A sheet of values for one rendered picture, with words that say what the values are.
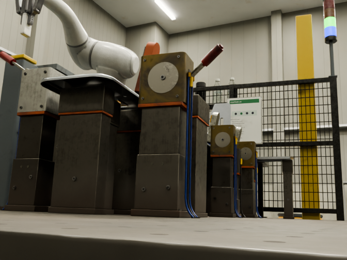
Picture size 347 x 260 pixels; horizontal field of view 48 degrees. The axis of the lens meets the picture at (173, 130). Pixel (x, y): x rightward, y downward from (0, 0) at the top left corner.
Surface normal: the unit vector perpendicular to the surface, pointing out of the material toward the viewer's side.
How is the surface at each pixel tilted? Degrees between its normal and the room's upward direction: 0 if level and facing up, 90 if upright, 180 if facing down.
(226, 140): 90
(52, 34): 90
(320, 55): 90
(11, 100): 90
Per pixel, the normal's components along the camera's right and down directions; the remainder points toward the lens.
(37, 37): 0.90, -0.06
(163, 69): -0.33, -0.21
